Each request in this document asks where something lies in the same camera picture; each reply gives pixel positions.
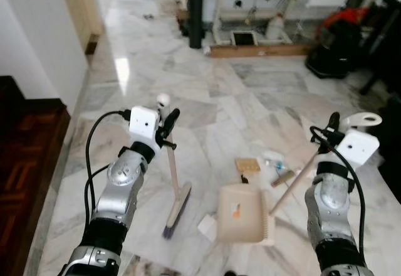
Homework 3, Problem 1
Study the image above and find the beige broom with purple bristles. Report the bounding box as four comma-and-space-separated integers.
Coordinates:
157, 93, 193, 239

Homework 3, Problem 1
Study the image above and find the beige long-handled dustpan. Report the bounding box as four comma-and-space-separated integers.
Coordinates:
216, 112, 383, 247

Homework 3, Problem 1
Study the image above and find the black furniture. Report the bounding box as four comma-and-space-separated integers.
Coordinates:
360, 0, 401, 201

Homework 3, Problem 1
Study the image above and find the clear plastic wrapper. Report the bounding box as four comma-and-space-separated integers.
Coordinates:
260, 152, 289, 170

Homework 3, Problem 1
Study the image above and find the brown tube scrap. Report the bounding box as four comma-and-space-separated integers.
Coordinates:
271, 171, 296, 188

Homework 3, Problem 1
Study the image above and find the red and black vacuum cleaner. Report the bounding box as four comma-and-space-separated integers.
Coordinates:
306, 8, 370, 79

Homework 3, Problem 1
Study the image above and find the tan cardboard piece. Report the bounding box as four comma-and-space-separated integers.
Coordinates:
235, 158, 259, 175

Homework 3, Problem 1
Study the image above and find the white paper scrap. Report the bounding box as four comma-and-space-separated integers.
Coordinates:
197, 215, 218, 236

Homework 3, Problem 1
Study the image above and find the wooden plank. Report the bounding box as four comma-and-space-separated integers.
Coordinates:
210, 44, 312, 58

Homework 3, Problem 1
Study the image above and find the white box with black opening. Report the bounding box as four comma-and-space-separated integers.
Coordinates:
231, 30, 259, 48

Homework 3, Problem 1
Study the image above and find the black upright pole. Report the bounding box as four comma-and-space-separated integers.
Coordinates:
188, 0, 206, 50

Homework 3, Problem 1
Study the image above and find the white plastic bottle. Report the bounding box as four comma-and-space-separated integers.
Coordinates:
266, 14, 286, 41

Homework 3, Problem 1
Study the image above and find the white metal rack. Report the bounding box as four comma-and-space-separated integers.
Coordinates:
213, 0, 401, 45

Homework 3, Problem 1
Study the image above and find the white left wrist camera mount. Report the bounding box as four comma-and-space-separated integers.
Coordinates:
128, 107, 162, 154

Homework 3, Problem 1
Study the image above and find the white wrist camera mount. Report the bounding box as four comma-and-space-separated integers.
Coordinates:
128, 107, 162, 154
335, 130, 381, 169

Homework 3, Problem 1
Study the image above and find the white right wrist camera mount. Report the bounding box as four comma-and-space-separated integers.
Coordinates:
335, 130, 381, 169

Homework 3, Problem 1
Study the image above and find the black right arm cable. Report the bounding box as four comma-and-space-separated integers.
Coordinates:
309, 125, 367, 258

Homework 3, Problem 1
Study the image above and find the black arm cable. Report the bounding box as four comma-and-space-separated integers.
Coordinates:
83, 110, 132, 226
309, 125, 367, 258

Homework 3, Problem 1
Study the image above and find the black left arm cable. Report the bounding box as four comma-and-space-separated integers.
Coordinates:
83, 110, 132, 226

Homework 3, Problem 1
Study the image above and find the beige wooden door frame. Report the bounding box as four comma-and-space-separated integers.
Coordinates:
56, 0, 104, 54

